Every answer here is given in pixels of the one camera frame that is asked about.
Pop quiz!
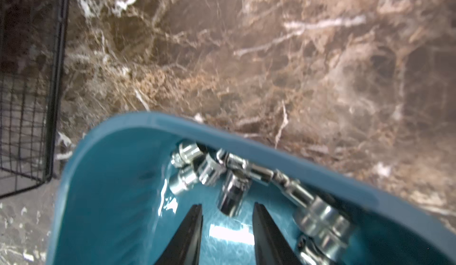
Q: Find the chrome socket five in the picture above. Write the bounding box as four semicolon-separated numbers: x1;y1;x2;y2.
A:
216;149;274;185

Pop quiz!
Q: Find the chrome socket six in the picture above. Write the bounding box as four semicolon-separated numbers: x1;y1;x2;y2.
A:
272;170;315;208

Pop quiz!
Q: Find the chrome socket eight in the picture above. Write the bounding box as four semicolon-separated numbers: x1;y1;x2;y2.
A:
295;235;336;265

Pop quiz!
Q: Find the chrome socket four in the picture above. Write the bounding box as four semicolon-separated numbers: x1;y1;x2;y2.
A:
217;170;252;217

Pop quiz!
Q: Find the chrome socket two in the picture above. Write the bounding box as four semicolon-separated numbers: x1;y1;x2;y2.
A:
169;165;200;196

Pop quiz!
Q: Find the chrome socket three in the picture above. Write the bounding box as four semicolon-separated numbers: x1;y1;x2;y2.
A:
197;154;227;186

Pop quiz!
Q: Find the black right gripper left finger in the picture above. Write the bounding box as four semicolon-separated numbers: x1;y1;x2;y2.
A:
155;204;203;265

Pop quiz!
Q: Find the chrome socket seven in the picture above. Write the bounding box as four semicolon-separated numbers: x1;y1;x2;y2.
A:
293;196;356;263

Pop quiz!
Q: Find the teal plastic storage box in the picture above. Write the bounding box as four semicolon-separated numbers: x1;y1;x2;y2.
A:
46;112;456;265

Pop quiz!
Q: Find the black wire mesh rack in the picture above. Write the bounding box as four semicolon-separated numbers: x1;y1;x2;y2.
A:
1;0;70;198

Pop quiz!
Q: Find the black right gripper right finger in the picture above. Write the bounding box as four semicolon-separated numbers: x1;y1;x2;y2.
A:
252;203;301;265

